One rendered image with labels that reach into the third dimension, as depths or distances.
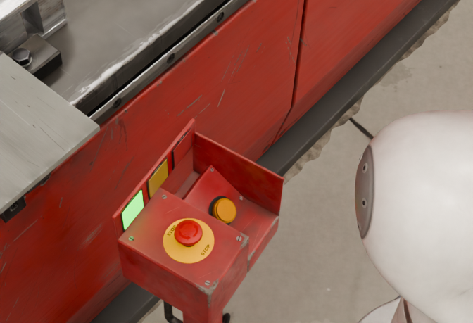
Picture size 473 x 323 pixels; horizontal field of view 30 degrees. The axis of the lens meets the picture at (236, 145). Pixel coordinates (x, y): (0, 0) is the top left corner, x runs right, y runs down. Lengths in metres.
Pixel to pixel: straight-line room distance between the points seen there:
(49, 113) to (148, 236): 0.25
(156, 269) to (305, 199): 1.00
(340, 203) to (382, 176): 1.64
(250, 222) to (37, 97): 0.41
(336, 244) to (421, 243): 1.59
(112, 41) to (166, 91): 0.17
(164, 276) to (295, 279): 0.88
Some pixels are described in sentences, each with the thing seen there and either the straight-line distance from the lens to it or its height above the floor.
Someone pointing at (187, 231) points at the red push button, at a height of 0.81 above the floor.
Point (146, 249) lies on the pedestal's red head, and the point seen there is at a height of 0.78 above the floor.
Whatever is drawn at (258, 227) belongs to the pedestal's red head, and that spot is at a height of 0.70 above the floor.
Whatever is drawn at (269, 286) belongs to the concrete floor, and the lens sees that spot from 2.09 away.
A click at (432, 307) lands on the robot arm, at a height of 1.31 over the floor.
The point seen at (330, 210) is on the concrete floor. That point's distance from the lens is 2.20.
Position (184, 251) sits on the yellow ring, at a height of 0.78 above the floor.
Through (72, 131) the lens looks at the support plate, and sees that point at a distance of 1.10.
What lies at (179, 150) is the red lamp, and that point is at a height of 0.82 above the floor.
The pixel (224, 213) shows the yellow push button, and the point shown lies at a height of 0.73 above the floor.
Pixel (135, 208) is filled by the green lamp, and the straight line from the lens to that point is 1.25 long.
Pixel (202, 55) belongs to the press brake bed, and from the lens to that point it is 1.50.
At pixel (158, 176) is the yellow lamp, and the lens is 1.26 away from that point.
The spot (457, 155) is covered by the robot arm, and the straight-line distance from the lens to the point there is 0.57.
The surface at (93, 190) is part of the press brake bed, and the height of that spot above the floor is 0.64.
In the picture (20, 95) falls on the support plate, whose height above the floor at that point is 1.00.
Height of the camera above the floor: 1.88
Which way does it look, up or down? 55 degrees down
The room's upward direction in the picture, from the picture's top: 2 degrees clockwise
